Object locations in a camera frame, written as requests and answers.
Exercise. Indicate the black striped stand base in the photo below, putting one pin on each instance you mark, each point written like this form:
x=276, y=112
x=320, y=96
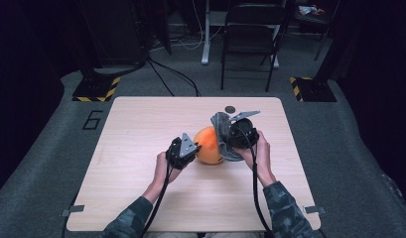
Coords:
x=314, y=89
x=94, y=87

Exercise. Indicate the person's right hand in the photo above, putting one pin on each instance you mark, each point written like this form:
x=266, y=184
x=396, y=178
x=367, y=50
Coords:
x=263, y=158

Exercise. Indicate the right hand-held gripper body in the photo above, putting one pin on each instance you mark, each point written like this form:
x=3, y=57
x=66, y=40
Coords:
x=243, y=134

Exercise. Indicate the orange plush toy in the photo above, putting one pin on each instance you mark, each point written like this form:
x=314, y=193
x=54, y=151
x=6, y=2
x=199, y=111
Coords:
x=207, y=145

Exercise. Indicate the dark chair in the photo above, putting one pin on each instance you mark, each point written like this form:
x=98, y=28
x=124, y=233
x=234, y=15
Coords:
x=309, y=20

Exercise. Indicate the black folding chair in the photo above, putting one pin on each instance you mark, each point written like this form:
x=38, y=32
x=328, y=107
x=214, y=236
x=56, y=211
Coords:
x=253, y=15

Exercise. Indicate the black equipment cabinet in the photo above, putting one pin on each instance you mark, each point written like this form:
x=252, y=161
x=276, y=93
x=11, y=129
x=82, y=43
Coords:
x=114, y=33

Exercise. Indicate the person's left hand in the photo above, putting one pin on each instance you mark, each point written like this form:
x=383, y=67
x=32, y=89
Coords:
x=162, y=175

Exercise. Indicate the white and orange object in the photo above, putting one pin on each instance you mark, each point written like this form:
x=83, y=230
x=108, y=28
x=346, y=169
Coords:
x=308, y=10

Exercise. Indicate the grey fluffy cloth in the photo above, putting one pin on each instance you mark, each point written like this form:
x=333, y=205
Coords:
x=220, y=124

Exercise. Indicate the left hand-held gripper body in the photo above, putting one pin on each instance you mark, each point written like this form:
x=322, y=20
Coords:
x=179, y=155

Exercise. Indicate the grey metal table bracket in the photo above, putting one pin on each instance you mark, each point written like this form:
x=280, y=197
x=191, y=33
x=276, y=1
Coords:
x=73, y=210
x=314, y=210

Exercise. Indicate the white desk leg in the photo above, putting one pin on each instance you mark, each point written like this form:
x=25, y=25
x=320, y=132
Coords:
x=206, y=49
x=275, y=62

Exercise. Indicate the round dark table grommet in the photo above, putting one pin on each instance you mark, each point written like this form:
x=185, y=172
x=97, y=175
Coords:
x=230, y=108

